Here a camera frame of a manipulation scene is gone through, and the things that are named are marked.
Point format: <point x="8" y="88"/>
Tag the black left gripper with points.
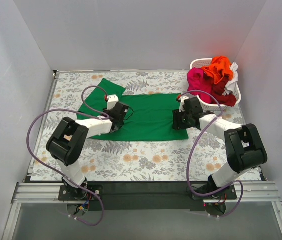
<point x="118" y="124"/>

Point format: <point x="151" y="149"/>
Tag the white t-shirt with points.
<point x="231" y="84"/>

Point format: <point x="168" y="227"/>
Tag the green t-shirt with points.
<point x="151" y="121"/>

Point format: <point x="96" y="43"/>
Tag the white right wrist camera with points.
<point x="181" y="101"/>

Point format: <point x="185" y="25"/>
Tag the white perforated laundry basket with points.
<point x="201" y="62"/>

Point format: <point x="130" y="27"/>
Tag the magenta t-shirt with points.
<point x="197" y="80"/>

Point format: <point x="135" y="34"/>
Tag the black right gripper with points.
<point x="177" y="120"/>

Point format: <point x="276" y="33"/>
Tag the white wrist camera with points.
<point x="181" y="101"/>
<point x="111" y="101"/>

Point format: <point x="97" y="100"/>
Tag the floral patterned table mat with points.
<point x="197" y="157"/>

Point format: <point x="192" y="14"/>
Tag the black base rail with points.
<point x="147" y="195"/>

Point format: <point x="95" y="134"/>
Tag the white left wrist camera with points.
<point x="111" y="101"/>

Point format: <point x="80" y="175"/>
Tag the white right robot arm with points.
<point x="243" y="144"/>

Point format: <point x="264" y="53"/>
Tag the dark red t-shirt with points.
<point x="218" y="91"/>

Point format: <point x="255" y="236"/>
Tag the orange t-shirt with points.
<point x="219" y="69"/>

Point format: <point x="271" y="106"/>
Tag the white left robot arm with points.
<point x="67" y="142"/>

